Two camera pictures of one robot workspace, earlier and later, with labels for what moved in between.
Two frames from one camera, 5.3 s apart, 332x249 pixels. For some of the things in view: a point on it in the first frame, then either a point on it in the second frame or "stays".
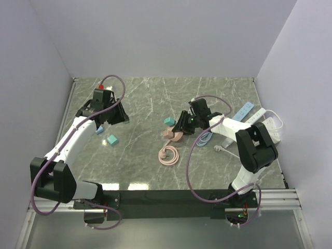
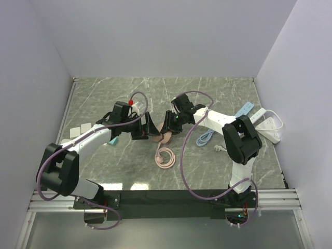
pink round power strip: [177, 135] -> [163, 138]
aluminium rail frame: [287, 200] stays
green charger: [112, 140] stays
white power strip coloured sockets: [228, 142] stays
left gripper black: [121, 115] -> [143, 129]
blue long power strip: [244, 111] stays
